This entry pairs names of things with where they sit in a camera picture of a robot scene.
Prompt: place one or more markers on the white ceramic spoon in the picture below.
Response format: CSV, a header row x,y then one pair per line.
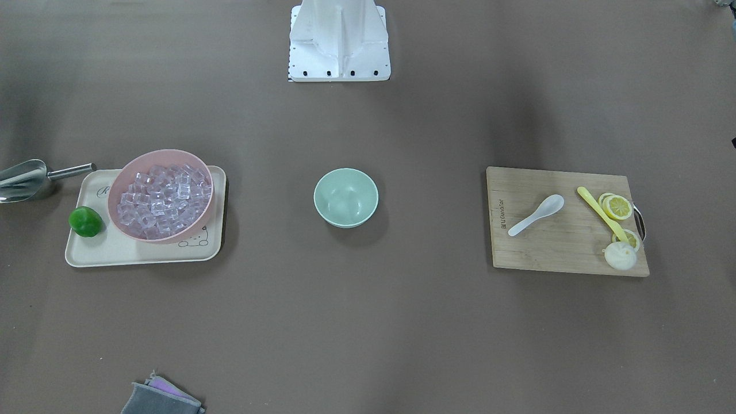
x,y
549,206

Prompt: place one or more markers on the mint green bowl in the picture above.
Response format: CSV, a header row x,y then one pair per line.
x,y
346,197

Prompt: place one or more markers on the pile of clear ice cubes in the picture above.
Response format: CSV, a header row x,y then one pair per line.
x,y
164,201

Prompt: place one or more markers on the pink bowl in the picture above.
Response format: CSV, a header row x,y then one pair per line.
x,y
142,163

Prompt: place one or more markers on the metal ice scoop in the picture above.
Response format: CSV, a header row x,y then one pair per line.
x,y
34,180

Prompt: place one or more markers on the bamboo cutting board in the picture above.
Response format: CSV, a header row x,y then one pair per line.
x,y
570,241

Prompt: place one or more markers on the yellow plastic knife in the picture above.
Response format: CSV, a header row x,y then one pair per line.
x,y
614,226

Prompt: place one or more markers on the lemon slice upper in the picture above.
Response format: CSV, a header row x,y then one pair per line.
x,y
615,206

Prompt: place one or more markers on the lemon slice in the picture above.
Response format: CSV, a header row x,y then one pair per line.
x,y
615,206
632,238

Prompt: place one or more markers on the beige rectangular tray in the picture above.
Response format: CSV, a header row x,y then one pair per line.
x,y
113,248

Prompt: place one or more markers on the lemon slice lower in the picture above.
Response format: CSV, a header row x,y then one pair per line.
x,y
632,238

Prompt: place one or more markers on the grey purple cloth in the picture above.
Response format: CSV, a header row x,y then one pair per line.
x,y
158,395

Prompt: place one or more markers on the green lime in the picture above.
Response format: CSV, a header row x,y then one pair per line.
x,y
85,222

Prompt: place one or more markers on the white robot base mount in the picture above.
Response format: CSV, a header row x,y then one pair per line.
x,y
338,41

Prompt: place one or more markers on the metal cutting board handle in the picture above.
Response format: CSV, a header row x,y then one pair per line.
x,y
639,221

